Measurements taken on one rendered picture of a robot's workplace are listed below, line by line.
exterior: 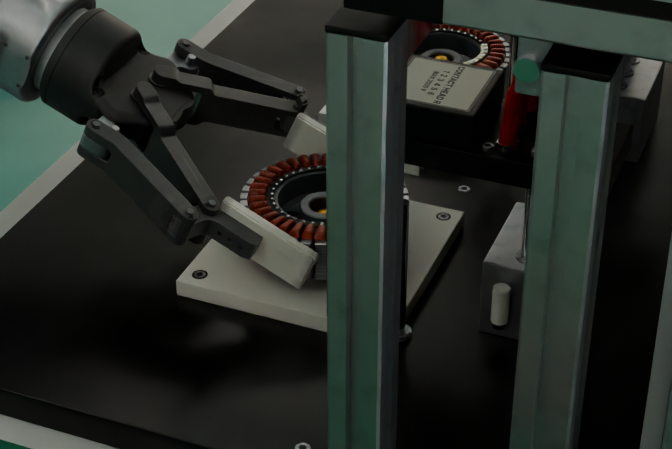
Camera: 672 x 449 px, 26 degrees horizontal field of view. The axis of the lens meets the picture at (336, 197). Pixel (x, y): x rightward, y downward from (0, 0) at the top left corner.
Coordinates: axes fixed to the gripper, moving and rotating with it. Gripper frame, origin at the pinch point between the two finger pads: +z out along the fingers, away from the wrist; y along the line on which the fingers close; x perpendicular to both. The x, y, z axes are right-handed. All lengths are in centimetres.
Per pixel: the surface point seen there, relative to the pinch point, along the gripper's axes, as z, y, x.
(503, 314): 13.5, 4.8, 4.5
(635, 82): 14.1, -22.9, 7.7
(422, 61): 1.0, -2.3, 12.6
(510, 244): 11.7, 1.3, 6.7
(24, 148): -64, -113, -117
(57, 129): -62, -121, -116
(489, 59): 3.8, -23.5, 2.5
